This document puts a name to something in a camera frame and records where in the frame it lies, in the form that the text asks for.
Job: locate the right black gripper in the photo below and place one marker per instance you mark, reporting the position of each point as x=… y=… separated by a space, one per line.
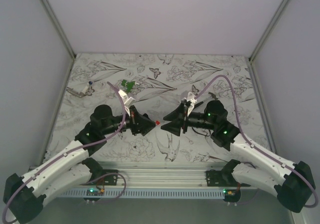
x=182 y=113

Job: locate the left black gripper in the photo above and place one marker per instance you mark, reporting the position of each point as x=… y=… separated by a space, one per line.
x=138 y=123

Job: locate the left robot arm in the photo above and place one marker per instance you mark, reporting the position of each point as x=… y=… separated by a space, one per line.
x=25 y=196

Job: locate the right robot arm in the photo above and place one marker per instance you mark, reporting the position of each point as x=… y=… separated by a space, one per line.
x=291 y=183

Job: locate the floral patterned table mat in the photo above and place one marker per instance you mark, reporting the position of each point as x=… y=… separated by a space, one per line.
x=162 y=78

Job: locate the green connector part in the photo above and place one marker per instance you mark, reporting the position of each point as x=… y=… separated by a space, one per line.
x=129 y=85

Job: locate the left small circuit board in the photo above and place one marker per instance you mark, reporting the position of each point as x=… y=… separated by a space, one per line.
x=94 y=192

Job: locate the small circuit board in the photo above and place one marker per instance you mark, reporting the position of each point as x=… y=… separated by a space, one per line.
x=94 y=192
x=231 y=192

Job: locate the right small circuit board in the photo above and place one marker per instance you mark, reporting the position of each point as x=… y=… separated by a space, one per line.
x=231 y=192

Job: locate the hammer with black handle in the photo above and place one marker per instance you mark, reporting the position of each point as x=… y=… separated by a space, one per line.
x=212 y=96

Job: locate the aluminium rail beam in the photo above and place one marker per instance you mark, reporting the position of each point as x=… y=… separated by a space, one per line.
x=138 y=175

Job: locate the metal bracket with blue knob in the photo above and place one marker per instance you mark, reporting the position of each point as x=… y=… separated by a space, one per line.
x=82 y=91

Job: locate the grey slotted cable duct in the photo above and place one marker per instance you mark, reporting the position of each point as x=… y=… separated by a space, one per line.
x=158 y=193

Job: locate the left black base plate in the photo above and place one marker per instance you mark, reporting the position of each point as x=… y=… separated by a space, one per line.
x=106 y=177

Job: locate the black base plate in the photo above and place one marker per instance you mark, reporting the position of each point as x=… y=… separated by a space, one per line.
x=106 y=177
x=219 y=178

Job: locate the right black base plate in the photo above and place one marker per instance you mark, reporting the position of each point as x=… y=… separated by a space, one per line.
x=219 y=178

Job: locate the left aluminium frame post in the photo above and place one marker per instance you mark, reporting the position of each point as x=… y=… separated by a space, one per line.
x=58 y=28

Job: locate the aluminium frame post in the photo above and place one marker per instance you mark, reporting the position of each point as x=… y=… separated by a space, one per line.
x=269 y=29
x=58 y=28

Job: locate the right aluminium frame post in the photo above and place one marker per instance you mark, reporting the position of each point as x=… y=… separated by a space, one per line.
x=269 y=29

